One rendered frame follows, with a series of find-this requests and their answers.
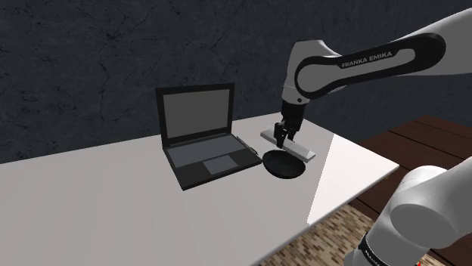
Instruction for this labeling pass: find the black bowl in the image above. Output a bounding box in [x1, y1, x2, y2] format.
[261, 149, 307, 181]

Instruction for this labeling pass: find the dark brown wooden table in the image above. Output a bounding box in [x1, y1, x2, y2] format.
[348, 114, 472, 266]

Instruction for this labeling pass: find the black open laptop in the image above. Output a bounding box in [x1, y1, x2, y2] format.
[154, 82, 264, 192]

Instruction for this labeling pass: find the white flat remote control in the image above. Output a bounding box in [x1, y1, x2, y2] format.
[259, 128, 317, 163]

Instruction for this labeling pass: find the white table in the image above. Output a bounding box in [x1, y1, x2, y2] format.
[0, 110, 401, 266]

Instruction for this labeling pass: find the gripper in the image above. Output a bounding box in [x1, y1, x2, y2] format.
[273, 99, 307, 150]

